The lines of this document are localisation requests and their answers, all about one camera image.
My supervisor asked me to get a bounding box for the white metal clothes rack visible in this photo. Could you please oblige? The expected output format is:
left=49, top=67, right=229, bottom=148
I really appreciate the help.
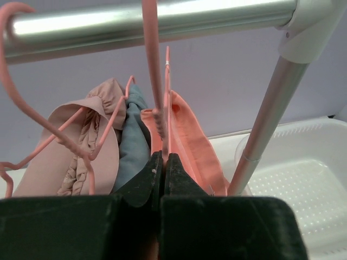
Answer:
left=1, top=1, right=346, bottom=195

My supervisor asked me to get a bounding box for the salmon pink skirt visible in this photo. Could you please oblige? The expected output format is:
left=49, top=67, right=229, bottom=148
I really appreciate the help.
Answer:
left=140, top=90, right=231, bottom=196

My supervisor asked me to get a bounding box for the blue grey garment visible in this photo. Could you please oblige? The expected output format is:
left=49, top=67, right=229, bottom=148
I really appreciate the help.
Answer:
left=112, top=84, right=151, bottom=192

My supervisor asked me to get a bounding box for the dusty pink garment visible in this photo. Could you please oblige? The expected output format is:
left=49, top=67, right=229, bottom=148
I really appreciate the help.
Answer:
left=13, top=78, right=126, bottom=197

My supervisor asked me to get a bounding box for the pink wire hanger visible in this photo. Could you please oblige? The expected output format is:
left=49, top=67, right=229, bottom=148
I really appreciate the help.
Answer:
left=142, top=1, right=170, bottom=166

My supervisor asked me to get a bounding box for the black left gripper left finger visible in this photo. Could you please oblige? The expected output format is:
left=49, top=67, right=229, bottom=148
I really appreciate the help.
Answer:
left=114, top=151, right=163, bottom=209

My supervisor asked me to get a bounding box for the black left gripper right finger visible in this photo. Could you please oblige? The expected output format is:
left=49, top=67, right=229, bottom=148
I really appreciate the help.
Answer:
left=164, top=153, right=209, bottom=197

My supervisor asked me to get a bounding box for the pink hanger with dusty garment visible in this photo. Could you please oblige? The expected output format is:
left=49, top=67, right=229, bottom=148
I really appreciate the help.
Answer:
left=0, top=5, right=95, bottom=196

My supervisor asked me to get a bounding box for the pink hanger with blue garment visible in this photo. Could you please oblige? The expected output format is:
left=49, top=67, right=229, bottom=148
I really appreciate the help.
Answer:
left=88, top=75, right=136, bottom=161

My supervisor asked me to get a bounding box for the white plastic basket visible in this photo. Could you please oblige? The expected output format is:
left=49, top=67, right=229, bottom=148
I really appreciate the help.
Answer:
left=208, top=119, right=347, bottom=260

